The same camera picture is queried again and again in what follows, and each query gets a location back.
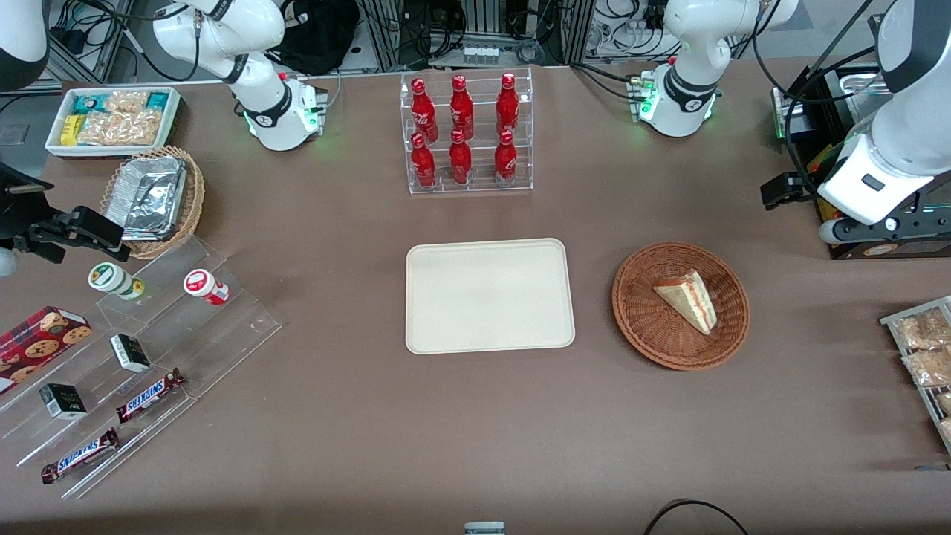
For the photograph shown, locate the light wicker basket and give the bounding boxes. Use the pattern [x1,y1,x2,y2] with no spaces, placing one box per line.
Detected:
[100,145,206,261]

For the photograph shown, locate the silver foil tray stack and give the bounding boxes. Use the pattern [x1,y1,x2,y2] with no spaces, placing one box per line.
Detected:
[103,155,188,243]

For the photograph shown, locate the red cookie box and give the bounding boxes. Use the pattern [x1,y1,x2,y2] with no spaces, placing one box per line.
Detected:
[0,305,93,395]

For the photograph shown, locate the red cola bottle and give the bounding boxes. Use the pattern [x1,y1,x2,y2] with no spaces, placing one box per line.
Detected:
[449,74,476,142]
[493,130,519,184]
[410,77,440,143]
[447,129,474,186]
[409,132,438,189]
[496,72,520,137]

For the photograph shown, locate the tray of packaged snacks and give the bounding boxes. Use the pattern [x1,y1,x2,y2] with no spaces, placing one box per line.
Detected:
[880,295,951,455]

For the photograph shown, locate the clear acrylic stepped shelf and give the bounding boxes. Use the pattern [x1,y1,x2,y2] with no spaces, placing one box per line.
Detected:
[0,236,282,501]

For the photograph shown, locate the black cable loop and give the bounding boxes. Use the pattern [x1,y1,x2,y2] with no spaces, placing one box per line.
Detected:
[642,499,753,535]

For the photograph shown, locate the clear rice cracker bag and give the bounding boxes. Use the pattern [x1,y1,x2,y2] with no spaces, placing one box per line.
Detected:
[104,90,152,114]

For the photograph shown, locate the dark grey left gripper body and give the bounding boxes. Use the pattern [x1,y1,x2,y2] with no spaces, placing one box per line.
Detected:
[841,186,951,244]

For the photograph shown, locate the clear acrylic bottle rack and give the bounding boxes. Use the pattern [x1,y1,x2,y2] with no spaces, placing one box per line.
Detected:
[399,66,535,196]

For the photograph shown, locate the triangle sandwich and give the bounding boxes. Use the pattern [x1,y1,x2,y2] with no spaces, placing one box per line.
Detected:
[652,269,719,336]

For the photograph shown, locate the cream plastic tray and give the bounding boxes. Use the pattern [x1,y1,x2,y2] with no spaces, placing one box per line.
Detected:
[405,238,577,356]

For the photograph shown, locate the red and white bottle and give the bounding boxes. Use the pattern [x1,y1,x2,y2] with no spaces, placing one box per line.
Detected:
[184,268,230,307]

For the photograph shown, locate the green and white bottle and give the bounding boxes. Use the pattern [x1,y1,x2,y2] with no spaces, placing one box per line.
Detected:
[88,262,146,302]

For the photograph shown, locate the large clear cracker bag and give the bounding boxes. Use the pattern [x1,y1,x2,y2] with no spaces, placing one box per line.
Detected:
[77,110,163,147]

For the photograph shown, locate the white plastic snack bin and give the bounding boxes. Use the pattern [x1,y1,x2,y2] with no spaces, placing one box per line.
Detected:
[45,86,182,159]

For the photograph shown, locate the small black box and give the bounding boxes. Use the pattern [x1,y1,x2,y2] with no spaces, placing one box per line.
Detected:
[109,333,152,374]
[39,383,88,421]

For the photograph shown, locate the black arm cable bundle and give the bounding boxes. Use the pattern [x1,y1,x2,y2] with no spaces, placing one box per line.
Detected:
[750,0,896,183]

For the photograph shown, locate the brown round wicker basket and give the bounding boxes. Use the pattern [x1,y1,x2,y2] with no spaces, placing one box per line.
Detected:
[611,241,750,372]

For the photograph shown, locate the black fabric bag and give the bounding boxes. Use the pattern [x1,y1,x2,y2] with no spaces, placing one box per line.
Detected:
[269,0,362,77]

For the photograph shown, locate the silver metal container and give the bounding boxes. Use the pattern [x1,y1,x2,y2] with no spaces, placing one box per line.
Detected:
[831,64,886,99]

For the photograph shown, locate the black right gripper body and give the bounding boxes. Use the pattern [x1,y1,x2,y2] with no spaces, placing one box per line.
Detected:
[0,162,79,262]

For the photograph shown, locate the colourful snack packet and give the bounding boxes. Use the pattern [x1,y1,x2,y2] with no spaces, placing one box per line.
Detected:
[810,143,842,178]

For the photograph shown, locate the Snickers chocolate bar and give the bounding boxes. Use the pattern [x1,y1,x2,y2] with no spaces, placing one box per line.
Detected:
[115,368,186,424]
[41,427,120,485]

